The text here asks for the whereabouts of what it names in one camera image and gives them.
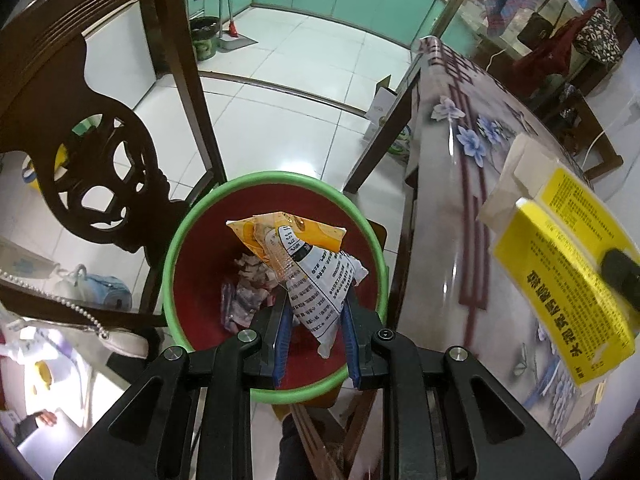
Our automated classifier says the person's dark trouser leg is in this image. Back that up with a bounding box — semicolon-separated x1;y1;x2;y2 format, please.
275;415;321;480

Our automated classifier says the yellow cardboard box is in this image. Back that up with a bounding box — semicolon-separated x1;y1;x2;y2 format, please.
477;135;640;388

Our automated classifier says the yellow snack packet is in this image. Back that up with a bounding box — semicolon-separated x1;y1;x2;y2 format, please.
226;211;368;359

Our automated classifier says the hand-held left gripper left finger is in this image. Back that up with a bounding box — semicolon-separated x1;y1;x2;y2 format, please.
52;295;293;480

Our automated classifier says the white fridge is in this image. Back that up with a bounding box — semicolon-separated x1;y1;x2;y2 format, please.
82;2;156;111

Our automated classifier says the white beaded cord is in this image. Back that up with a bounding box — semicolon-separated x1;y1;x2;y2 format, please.
0;267;108;341

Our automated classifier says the white cable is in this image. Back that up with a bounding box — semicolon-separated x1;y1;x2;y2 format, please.
580;102;640;166

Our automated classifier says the brown handbag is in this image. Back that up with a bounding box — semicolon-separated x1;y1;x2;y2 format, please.
517;2;568;48

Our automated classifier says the printed paper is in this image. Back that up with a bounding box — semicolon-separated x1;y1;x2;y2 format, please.
234;254;281;318

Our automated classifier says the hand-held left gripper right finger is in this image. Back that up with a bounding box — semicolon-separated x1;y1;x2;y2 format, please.
340;285;563;480

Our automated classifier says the dark waste bin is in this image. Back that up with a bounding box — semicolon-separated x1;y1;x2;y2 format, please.
190;16;221;61

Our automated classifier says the yellow plastic stool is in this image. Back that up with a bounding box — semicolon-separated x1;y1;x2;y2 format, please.
22;142;71;191

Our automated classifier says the letter patterned bag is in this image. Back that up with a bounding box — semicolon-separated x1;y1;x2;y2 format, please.
572;2;621;66

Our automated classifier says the grey dustpan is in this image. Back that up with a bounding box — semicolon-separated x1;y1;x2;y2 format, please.
217;35;258;52

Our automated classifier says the red garment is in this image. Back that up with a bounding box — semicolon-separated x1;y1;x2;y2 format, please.
512;15;581;96

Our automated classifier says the carved wooden chair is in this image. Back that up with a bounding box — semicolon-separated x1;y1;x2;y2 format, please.
0;0;391;480

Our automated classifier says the red bin with green rim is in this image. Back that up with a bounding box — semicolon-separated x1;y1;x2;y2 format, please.
162;171;390;405

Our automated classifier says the small cardboard box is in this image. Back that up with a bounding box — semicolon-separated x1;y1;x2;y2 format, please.
364;75;393;141

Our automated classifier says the green white container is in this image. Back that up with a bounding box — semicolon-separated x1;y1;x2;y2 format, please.
390;125;413;158

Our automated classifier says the light blue pouch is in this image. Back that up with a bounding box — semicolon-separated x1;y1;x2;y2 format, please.
55;265;133;311

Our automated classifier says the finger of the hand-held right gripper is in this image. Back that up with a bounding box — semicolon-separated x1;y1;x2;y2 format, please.
599;247;640;306

